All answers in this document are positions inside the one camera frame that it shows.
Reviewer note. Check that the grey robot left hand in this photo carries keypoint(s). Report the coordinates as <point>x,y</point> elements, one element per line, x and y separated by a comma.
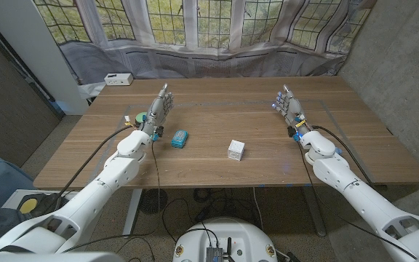
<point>156,111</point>

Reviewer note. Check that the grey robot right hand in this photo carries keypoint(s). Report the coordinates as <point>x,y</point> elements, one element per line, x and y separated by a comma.
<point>292,109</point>

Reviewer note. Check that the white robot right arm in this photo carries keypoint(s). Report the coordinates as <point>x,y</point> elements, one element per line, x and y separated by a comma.
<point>340,174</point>

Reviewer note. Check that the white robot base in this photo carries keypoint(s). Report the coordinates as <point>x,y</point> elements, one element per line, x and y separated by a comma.
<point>246,236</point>

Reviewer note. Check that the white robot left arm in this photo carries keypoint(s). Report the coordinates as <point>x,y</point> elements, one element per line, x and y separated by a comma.
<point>115,171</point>

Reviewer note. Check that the teal toy phone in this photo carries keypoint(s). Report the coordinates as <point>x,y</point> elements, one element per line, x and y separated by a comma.
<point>179,139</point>

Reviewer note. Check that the white cube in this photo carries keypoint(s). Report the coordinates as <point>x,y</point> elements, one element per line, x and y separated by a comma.
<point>235,150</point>

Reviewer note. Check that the green round disc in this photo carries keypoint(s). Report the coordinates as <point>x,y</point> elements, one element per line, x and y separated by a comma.
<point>140,117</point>

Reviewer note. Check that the white outlet box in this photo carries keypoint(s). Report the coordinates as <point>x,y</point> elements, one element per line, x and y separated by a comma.
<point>118,79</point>

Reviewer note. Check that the grey tape outline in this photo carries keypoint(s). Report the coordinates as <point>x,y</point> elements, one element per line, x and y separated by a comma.
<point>231,103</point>

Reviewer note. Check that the round black floor fan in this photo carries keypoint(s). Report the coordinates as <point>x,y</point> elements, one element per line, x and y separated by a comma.
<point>153,201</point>

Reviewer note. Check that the grey table leg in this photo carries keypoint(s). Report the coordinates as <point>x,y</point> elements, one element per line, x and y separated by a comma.
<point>314,213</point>

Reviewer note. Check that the white table leg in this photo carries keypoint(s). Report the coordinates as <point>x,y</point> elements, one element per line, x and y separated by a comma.
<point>132,214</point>

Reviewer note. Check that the white partition panel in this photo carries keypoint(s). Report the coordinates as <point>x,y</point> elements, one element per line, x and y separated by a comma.
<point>38,54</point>

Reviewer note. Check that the grey finned electronics module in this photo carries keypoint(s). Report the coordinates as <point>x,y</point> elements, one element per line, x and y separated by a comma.
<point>214,254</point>

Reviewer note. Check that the black yellow foot pedal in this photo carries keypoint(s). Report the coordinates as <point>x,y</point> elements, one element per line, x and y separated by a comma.
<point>28,205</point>

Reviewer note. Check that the white flat floor panel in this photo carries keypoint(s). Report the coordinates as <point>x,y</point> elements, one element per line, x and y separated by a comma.
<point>13,198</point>

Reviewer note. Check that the white robot torso edge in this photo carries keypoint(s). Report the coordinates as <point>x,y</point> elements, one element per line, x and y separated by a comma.
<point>49,257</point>

